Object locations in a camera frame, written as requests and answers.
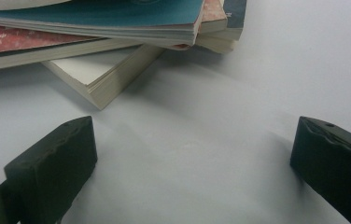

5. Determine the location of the red portrait cover magazine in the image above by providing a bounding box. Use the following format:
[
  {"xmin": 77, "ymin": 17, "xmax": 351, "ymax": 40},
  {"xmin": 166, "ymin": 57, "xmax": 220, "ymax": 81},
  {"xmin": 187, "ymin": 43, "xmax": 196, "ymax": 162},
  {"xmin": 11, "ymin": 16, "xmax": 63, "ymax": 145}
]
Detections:
[{"xmin": 0, "ymin": 0, "xmax": 206, "ymax": 47}]

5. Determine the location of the white snow scene magazine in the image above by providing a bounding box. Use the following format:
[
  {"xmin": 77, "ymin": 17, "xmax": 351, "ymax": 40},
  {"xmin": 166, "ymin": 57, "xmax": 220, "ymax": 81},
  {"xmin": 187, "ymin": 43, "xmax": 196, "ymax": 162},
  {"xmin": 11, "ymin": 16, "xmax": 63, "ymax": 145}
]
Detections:
[{"xmin": 42, "ymin": 45, "xmax": 166, "ymax": 111}]

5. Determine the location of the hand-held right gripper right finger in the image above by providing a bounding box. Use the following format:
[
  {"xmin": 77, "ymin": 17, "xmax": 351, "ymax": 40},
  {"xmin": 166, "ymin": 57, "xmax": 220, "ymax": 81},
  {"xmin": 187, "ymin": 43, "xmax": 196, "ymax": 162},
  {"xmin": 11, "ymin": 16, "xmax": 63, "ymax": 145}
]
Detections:
[{"xmin": 289, "ymin": 116, "xmax": 351, "ymax": 224}]

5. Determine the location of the red planet cover magazine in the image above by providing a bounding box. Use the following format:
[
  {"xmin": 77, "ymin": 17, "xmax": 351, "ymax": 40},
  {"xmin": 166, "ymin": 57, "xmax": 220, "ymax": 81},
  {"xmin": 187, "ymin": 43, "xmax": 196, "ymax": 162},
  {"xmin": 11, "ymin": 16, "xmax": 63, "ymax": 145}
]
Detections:
[{"xmin": 0, "ymin": 0, "xmax": 229, "ymax": 73}]

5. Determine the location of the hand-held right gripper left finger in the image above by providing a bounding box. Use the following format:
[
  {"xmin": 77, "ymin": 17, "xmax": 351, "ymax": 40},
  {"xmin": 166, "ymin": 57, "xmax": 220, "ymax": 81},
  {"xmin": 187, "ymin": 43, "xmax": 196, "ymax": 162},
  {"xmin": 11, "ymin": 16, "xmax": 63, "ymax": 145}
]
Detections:
[{"xmin": 4, "ymin": 116, "xmax": 98, "ymax": 224}]

